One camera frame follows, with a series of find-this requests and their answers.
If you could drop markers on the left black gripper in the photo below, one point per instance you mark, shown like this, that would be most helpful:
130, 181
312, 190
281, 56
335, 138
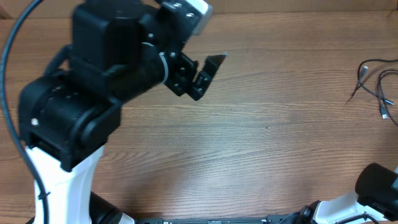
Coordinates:
185, 68

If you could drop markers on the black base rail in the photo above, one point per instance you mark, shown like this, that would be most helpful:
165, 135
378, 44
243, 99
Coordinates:
269, 219

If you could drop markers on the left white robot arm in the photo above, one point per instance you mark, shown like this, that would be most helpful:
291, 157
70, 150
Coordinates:
119, 50

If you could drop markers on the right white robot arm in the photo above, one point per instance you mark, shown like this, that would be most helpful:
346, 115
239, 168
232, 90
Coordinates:
374, 199

